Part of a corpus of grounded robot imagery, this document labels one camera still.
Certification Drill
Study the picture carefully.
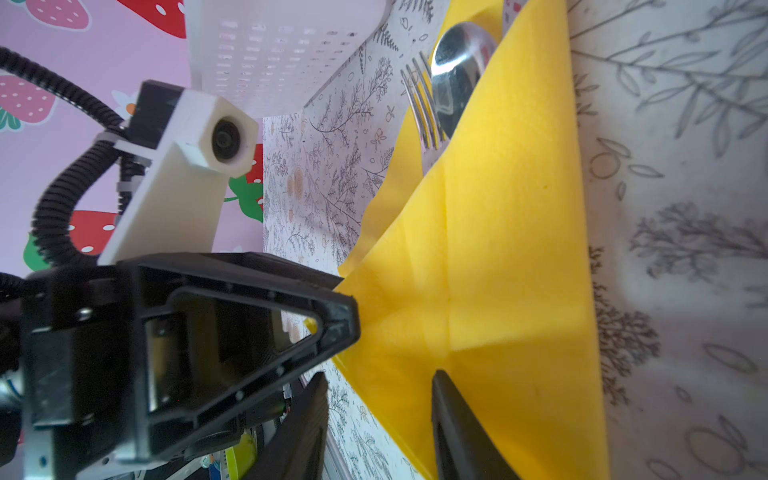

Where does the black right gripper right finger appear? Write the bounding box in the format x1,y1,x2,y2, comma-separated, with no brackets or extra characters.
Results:
431,370,520,480

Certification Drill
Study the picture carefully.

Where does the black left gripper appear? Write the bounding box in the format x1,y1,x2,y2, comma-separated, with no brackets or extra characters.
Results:
1,263,156,479

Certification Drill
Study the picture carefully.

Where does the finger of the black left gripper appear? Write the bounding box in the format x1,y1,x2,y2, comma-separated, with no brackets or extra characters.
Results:
128,253,361,462

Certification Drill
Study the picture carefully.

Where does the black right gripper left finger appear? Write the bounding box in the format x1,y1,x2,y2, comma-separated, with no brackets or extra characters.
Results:
244,372,329,480

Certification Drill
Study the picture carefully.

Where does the yellow paper napkin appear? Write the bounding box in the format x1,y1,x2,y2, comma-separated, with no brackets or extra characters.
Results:
336,1,610,479

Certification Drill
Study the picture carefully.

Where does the silver fork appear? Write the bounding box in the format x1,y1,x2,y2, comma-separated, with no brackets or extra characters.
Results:
400,52,450,175

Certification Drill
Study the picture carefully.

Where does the silver spoon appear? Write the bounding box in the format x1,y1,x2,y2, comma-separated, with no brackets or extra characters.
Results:
430,21,497,138

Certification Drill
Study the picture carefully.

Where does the white perforated plastic basket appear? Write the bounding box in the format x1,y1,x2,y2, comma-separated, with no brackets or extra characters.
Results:
184,0,392,118

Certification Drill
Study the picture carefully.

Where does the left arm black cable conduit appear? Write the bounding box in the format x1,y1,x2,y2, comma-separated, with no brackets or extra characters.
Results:
0,46,145,268

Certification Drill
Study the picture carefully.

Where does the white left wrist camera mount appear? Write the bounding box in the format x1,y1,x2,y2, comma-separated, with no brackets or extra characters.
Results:
98,80,259,265

